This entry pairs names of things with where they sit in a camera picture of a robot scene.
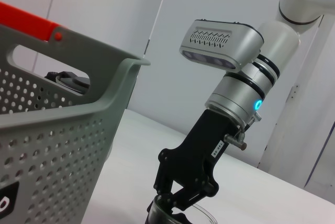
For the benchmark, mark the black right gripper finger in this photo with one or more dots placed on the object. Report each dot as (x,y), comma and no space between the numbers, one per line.
(159,203)
(183,197)

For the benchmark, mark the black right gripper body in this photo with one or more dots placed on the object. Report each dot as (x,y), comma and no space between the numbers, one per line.
(193,156)

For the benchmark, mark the glass teacup with black base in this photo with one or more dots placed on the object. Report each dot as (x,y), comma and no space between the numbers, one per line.
(204,208)

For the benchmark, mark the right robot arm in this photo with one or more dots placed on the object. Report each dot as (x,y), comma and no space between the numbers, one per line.
(274,48)

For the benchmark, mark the grey-green perforated storage bin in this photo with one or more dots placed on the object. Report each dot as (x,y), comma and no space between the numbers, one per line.
(65,143)

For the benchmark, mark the dark round clay teapot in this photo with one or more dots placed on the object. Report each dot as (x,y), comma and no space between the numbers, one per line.
(70,81)

